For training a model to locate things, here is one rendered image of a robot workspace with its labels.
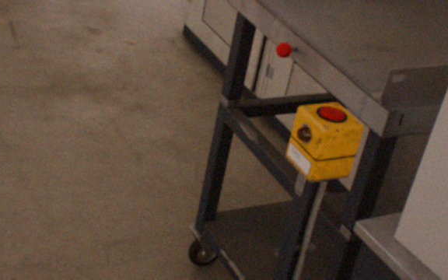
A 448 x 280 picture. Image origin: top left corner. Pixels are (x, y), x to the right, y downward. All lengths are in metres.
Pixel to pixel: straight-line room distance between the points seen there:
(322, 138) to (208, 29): 2.24
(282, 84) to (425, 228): 1.77
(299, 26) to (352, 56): 0.15
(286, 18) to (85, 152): 1.17
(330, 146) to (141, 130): 1.70
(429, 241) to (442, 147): 0.15
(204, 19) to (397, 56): 1.87
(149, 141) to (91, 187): 0.37
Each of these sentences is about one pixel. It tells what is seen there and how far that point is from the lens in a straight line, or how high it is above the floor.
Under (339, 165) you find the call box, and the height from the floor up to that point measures 0.83.
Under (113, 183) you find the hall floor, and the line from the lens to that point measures 2.62.
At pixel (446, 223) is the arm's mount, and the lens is 1.25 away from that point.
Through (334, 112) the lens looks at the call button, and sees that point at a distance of 1.30.
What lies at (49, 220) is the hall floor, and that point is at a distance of 2.44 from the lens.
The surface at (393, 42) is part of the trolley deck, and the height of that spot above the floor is 0.85.
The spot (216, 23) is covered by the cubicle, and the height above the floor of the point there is 0.19.
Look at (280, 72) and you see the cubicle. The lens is 2.99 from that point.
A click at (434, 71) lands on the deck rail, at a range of 1.56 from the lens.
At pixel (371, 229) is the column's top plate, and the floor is 0.75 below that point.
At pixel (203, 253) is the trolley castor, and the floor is 0.05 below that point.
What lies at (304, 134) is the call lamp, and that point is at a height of 0.88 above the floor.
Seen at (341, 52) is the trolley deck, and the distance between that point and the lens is 1.68.
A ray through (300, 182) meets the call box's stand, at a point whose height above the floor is 0.77.
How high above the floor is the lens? 1.49
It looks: 30 degrees down
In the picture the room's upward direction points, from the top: 12 degrees clockwise
